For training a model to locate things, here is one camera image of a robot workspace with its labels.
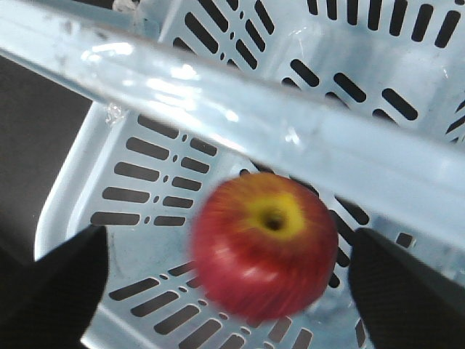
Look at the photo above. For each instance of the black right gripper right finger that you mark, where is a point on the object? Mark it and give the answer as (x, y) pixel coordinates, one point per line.
(402, 301)

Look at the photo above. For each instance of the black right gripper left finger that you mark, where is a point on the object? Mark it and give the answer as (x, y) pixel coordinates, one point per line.
(51, 302)

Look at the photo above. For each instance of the red apple front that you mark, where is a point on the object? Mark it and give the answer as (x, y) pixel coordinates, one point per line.
(264, 246)

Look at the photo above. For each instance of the light blue plastic basket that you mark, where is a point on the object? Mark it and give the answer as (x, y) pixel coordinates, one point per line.
(361, 101)

